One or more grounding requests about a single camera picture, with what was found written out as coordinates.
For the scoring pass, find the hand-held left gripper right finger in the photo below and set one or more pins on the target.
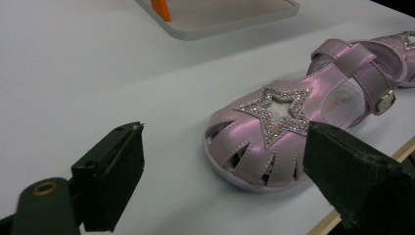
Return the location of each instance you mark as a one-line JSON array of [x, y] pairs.
[[355, 176]]

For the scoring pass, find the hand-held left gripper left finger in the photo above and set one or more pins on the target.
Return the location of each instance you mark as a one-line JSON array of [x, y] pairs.
[[107, 176]]

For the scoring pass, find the white table sheet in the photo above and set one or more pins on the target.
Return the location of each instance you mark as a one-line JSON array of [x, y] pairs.
[[98, 81]]

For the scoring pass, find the white storage box lid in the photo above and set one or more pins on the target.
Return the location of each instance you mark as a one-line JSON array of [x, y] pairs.
[[228, 16]]

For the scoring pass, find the pink star sandal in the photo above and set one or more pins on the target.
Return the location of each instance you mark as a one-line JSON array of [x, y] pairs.
[[248, 133], [409, 40]]

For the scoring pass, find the orange box latch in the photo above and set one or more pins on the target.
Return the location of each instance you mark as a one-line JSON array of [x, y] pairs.
[[161, 9]]

